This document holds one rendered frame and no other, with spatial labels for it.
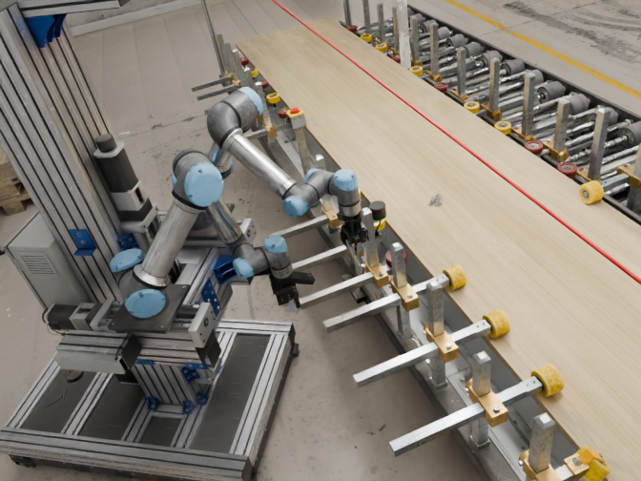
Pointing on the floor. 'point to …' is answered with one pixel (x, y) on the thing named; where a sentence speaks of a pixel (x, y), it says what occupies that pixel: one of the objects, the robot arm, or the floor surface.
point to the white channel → (403, 33)
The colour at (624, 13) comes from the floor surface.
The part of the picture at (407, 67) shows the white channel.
